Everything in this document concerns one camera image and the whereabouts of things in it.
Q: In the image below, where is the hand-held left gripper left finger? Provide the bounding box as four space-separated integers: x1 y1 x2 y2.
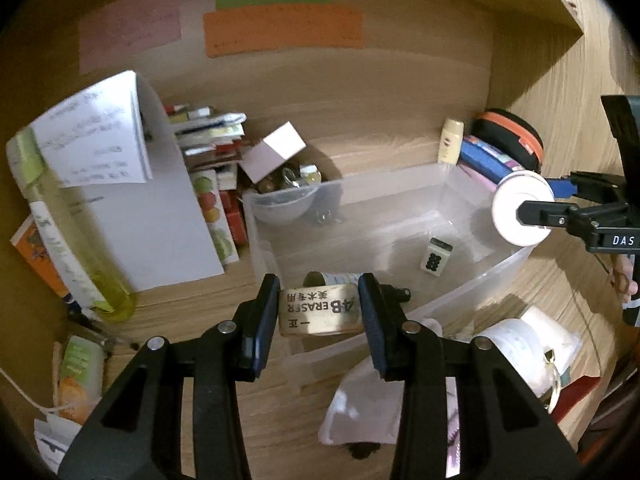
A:
62 273 281 480

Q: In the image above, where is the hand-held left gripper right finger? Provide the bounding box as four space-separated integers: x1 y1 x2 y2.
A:
357 272 583 480

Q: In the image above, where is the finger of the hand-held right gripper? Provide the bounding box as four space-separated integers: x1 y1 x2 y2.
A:
545 171 632 206
515 200 603 234

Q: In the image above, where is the white round jar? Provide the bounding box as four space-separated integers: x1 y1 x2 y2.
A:
491 171 553 247

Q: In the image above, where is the beige eraser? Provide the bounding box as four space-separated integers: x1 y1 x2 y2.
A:
280 283 363 337

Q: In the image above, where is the clear plastic storage bin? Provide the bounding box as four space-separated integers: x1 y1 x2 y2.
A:
242 162 536 391

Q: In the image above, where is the white drawstring pouch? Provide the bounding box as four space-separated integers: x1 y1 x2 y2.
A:
470 316 547 397

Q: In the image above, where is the person's right hand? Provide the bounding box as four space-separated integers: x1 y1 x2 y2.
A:
611 254 640 297

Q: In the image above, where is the pink flat case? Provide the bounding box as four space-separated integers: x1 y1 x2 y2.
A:
457 162 501 193

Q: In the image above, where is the blue pencil case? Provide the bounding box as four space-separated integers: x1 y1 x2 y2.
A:
459 136 526 186

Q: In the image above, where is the white mahjong tile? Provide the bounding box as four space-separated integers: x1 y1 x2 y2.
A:
419 237 455 277

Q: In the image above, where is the black orange zip case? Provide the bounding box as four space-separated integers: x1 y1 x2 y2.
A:
472 108 544 173

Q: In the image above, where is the red box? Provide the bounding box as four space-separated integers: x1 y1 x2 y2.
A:
220 191 248 248

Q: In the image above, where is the small clear plastic bowl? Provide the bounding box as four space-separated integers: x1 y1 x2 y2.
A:
252 187 317 226

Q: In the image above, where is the fruit print box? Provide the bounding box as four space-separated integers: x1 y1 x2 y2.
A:
190 170 241 266

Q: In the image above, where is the cream sunscreen bottle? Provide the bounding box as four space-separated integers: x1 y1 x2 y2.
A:
437 117 465 166

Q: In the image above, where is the white flat pack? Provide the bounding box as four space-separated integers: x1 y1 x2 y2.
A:
520 305 583 391

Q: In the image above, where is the pile of beads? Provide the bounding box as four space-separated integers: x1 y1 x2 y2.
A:
257 162 323 193

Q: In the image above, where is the small white box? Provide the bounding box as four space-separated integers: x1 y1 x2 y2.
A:
239 121 307 185

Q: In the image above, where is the red packet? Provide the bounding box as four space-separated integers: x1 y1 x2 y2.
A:
550 375 603 428

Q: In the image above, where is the stack of books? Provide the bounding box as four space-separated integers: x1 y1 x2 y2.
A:
162 104 248 181

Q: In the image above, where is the green orange packet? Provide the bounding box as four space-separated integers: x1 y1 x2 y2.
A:
54 335 107 426

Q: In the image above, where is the yellow-green bottle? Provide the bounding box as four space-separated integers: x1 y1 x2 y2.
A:
6 127 138 322

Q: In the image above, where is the orange book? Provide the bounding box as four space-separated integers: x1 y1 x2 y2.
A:
10 215 71 301

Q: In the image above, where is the white paper tag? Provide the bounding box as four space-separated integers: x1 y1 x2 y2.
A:
34 412 83 473

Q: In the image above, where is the white paper booklet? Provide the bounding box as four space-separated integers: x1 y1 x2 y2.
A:
31 70 153 190

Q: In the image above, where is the orange sticky note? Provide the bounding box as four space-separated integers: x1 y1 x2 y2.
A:
202 4 364 60

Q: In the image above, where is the pink sticky note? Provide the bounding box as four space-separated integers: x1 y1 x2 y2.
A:
79 0 182 75

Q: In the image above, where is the gold ring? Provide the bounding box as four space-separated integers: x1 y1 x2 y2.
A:
546 350 564 414

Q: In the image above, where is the white cord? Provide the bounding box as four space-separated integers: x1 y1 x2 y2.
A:
0 367 66 417

